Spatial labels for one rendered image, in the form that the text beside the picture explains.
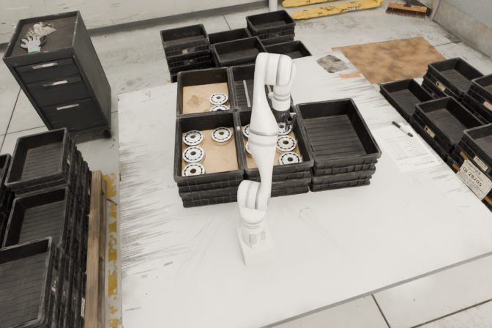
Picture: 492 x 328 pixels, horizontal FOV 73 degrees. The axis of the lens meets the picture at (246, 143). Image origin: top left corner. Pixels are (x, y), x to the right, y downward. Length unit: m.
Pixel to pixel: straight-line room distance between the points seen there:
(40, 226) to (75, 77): 1.08
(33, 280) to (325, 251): 1.35
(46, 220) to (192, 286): 1.13
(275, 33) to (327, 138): 1.68
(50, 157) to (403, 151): 2.09
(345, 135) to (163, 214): 0.96
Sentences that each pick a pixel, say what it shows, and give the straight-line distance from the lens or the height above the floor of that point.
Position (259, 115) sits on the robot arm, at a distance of 1.00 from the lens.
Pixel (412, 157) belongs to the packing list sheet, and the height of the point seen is 0.70.
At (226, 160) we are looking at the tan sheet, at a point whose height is 0.83.
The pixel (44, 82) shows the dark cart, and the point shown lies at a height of 0.67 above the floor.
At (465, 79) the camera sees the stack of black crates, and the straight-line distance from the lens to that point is 3.23.
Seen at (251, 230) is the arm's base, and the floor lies 0.92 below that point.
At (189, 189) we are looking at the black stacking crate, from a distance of 1.48.
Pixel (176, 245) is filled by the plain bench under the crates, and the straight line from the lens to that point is 1.52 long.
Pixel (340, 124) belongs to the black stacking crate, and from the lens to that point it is 1.78.
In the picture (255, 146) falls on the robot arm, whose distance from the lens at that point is 1.03.
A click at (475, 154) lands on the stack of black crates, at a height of 0.53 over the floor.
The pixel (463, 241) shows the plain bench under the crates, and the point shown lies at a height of 0.70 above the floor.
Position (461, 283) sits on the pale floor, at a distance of 2.45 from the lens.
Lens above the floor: 2.01
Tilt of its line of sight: 46 degrees down
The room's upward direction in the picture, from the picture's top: 4 degrees counter-clockwise
